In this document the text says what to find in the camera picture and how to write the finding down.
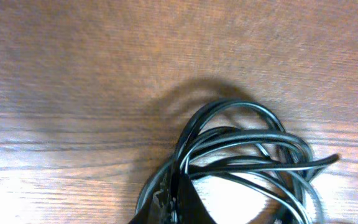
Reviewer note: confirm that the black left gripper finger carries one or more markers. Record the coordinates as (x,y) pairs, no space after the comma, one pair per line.
(156,206)

